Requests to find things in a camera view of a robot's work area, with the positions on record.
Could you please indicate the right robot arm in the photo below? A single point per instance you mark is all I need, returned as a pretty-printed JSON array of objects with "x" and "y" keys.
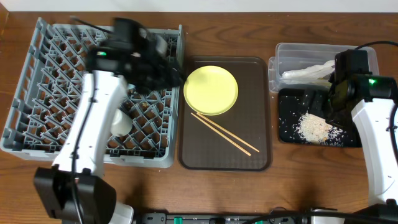
[{"x": 375, "y": 119}]

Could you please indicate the black waste tray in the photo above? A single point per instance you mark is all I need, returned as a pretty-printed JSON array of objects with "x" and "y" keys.
[{"x": 292, "y": 103}]

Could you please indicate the white cup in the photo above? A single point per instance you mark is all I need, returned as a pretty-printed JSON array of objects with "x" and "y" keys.
[{"x": 121, "y": 124}]

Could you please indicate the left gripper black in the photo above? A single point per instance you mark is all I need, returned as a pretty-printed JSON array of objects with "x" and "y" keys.
[{"x": 163, "y": 70}]

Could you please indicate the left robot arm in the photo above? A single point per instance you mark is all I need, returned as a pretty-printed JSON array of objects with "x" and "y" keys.
[{"x": 73, "y": 188}]

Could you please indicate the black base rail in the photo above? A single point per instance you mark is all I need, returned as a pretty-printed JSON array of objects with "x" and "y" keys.
[{"x": 163, "y": 218}]

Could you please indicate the wooden chopstick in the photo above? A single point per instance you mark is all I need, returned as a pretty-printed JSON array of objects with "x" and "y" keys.
[
  {"x": 225, "y": 131},
  {"x": 222, "y": 135}
]

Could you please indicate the dark brown serving tray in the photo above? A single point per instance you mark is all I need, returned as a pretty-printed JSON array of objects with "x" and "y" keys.
[{"x": 250, "y": 119}]

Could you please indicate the yellow plate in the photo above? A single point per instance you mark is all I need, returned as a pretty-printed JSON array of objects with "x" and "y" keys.
[{"x": 211, "y": 90}]

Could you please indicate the white bowl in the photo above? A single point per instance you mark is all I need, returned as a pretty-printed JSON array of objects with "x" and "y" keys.
[{"x": 161, "y": 45}]

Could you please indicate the rice food waste pile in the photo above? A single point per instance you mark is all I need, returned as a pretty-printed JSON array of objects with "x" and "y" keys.
[{"x": 315, "y": 130}]

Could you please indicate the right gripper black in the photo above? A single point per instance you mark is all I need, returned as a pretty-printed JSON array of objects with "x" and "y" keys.
[{"x": 346, "y": 122}]

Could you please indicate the grey dishwasher rack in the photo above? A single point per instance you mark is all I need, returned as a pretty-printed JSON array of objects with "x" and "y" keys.
[{"x": 48, "y": 93}]

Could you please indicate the clear plastic bin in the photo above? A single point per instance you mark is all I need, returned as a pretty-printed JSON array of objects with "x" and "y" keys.
[{"x": 297, "y": 56}]

